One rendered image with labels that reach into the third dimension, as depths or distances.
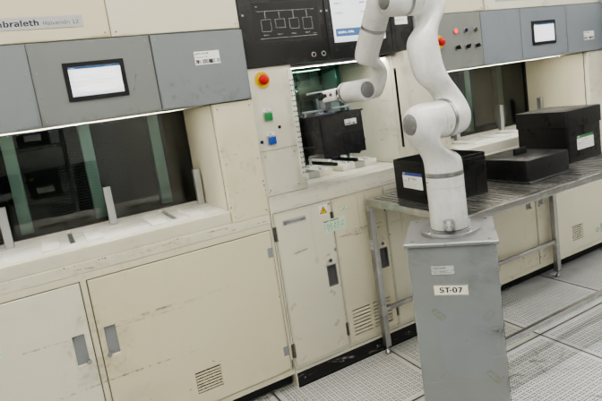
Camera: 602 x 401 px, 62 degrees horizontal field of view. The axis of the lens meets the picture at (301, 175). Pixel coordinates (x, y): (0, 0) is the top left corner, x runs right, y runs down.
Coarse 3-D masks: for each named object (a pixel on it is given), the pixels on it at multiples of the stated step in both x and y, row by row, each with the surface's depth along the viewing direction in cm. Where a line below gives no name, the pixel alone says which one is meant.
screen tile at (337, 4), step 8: (336, 0) 218; (344, 0) 220; (336, 8) 219; (344, 8) 221; (352, 8) 223; (336, 16) 219; (344, 16) 221; (352, 16) 223; (336, 24) 219; (344, 24) 221; (352, 24) 223
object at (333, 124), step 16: (304, 112) 212; (336, 112) 230; (352, 112) 212; (304, 128) 217; (320, 128) 205; (336, 128) 209; (352, 128) 213; (304, 144) 220; (320, 144) 208; (336, 144) 209; (352, 144) 213; (352, 160) 217
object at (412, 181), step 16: (400, 160) 215; (416, 160) 225; (464, 160) 202; (480, 160) 205; (400, 176) 217; (416, 176) 206; (464, 176) 203; (480, 176) 206; (400, 192) 219; (416, 192) 209; (480, 192) 206
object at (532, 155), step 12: (492, 156) 234; (504, 156) 229; (516, 156) 224; (528, 156) 220; (540, 156) 216; (552, 156) 217; (564, 156) 221; (492, 168) 226; (504, 168) 220; (516, 168) 215; (528, 168) 210; (540, 168) 214; (552, 168) 218; (564, 168) 222; (492, 180) 227; (504, 180) 221; (516, 180) 216; (528, 180) 211; (540, 180) 214
